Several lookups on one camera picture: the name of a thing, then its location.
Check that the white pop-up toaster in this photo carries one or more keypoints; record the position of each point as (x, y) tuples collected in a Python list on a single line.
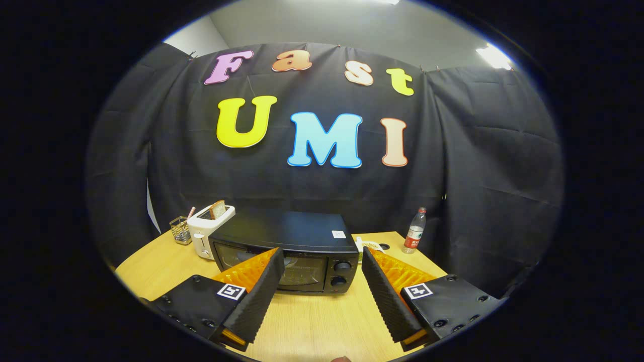
[(201, 234)]

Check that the large ceiling light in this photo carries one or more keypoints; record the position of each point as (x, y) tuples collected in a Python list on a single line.
[(387, 1)]

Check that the clear water bottle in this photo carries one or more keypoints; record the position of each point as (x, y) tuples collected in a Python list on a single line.
[(414, 234)]

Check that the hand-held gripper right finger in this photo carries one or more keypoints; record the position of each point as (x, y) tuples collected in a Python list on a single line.
[(385, 296)]

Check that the small ceiling light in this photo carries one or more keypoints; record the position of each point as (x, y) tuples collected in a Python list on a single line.
[(494, 56)]

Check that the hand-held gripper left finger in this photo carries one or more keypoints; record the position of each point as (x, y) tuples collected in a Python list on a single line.
[(261, 296)]

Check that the brown bread slice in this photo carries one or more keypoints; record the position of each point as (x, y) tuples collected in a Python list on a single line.
[(218, 209)]

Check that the small dish of beans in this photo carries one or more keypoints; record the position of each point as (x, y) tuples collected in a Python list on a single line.
[(371, 245)]

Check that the black backdrop cloth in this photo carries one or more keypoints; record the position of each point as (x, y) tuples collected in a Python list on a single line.
[(453, 176)]

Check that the pink stick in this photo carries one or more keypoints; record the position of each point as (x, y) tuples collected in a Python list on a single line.
[(191, 212)]

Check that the black toaster oven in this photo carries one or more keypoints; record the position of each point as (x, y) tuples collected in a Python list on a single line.
[(297, 229)]

